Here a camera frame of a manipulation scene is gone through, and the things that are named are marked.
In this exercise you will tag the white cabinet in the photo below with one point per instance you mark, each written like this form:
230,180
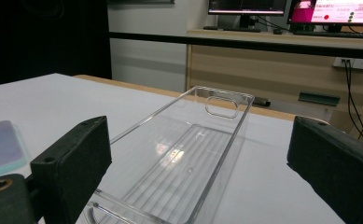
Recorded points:
145,62

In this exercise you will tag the black computer mouse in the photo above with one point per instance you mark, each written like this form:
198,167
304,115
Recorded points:
277,31

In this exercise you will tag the teal phone case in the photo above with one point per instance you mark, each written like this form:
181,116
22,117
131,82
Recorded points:
0,146

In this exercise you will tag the black frame bar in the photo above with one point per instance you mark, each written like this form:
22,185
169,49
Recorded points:
232,43

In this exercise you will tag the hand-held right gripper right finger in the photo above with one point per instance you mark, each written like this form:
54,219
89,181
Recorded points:
341,168

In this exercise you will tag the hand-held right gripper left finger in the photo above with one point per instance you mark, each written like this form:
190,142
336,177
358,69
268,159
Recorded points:
73,161

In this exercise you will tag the light wooden desk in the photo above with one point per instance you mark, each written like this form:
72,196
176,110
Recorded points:
247,74

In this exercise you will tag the black curved object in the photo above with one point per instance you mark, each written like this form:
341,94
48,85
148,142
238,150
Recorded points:
262,101

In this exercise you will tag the dark-screen monitor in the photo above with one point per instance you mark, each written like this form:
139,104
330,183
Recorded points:
247,5

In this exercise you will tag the black keyboard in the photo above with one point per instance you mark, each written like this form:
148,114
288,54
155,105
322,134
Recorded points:
334,34
232,29

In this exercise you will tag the black curtain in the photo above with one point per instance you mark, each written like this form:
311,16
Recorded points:
45,37

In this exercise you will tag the white power outlet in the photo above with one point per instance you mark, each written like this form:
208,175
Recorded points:
353,63

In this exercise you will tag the clear plastic tray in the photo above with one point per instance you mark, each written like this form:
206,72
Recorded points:
176,161

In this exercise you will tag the pink-screen monitor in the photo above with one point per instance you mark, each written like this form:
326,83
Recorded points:
337,11

